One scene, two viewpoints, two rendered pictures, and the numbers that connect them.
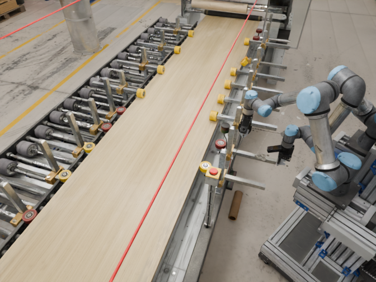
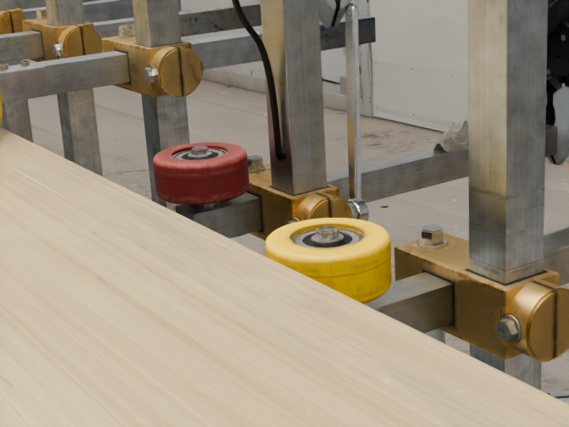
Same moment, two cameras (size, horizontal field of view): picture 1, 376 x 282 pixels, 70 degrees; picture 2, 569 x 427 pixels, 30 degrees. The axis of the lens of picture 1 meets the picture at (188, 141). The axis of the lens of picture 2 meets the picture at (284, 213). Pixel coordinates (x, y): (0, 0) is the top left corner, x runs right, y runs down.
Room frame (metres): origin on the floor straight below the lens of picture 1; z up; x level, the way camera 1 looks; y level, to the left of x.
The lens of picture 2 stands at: (0.84, 0.39, 1.13)
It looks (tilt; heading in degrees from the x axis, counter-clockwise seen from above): 18 degrees down; 309
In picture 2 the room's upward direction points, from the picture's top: 3 degrees counter-clockwise
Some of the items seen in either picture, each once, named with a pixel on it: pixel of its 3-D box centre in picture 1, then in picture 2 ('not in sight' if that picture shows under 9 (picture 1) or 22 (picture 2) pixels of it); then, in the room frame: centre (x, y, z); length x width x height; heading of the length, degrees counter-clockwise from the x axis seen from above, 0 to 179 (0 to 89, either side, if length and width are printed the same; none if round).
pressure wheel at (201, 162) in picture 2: (220, 147); (204, 212); (1.44, -0.24, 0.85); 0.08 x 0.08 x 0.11
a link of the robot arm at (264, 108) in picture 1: (263, 107); not in sight; (1.34, -0.46, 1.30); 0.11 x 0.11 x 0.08; 32
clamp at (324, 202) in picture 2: (228, 152); (284, 209); (1.40, -0.30, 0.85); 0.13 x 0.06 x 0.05; 161
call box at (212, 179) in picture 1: (212, 176); not in sight; (0.90, -0.13, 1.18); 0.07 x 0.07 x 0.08; 71
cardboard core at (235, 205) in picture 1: (235, 205); not in sight; (1.47, -0.46, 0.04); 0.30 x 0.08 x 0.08; 161
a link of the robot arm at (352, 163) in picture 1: (345, 166); not in sight; (0.95, -0.84, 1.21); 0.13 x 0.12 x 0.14; 122
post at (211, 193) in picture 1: (210, 204); not in sight; (0.90, -0.13, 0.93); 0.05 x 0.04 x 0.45; 161
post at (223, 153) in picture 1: (220, 175); (505, 234); (1.14, -0.22, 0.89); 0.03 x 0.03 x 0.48; 71
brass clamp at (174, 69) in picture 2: (237, 121); (151, 64); (1.64, -0.39, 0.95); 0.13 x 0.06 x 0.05; 161
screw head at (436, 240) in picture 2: not in sight; (432, 235); (1.21, -0.24, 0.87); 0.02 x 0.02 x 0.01
